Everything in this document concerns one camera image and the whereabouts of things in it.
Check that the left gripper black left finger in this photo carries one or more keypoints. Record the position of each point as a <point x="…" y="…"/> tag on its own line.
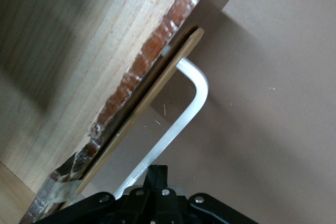
<point x="131" y="211"/>

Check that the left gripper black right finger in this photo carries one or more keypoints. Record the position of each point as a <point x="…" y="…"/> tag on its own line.
<point x="183" y="211"/>

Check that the brown table cover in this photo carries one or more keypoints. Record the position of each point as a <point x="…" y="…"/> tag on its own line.
<point x="262" y="103"/>

